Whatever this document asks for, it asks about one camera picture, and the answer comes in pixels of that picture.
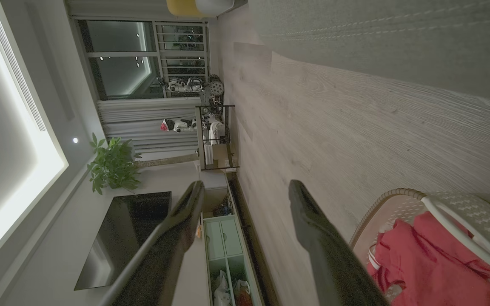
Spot green potted plant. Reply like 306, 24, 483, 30
87, 133, 201, 195

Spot white round seat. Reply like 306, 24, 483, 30
195, 0, 235, 17

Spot white plastic laundry basket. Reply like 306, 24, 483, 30
349, 188, 490, 306

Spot white curtain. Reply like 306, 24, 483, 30
97, 97, 203, 153

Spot red cloth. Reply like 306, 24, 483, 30
366, 211, 490, 306

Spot black frame shelf table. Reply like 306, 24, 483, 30
195, 105, 240, 171

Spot pale green TV cabinet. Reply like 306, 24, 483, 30
200, 183, 271, 306

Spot white black robot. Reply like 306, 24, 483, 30
160, 76, 205, 93

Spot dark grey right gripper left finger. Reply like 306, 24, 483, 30
99, 181, 205, 306

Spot black flat television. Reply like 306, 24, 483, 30
74, 191, 172, 291

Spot white robot with red head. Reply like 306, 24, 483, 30
161, 118, 197, 133

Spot large glass window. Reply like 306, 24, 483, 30
77, 19, 209, 100

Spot round spoked grey object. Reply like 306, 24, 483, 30
209, 76, 225, 97

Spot white plastic bag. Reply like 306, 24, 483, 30
233, 278, 253, 306
213, 272, 233, 306

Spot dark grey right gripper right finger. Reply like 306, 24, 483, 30
288, 180, 390, 306

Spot yellow round seat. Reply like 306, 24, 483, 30
166, 0, 205, 18

